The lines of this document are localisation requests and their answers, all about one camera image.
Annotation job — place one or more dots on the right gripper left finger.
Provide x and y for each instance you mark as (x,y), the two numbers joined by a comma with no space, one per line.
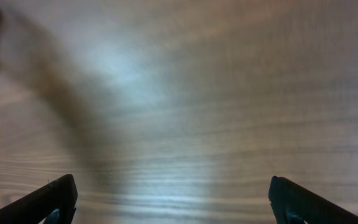
(52,203)

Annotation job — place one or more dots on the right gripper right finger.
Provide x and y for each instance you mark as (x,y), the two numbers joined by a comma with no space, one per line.
(292,203)

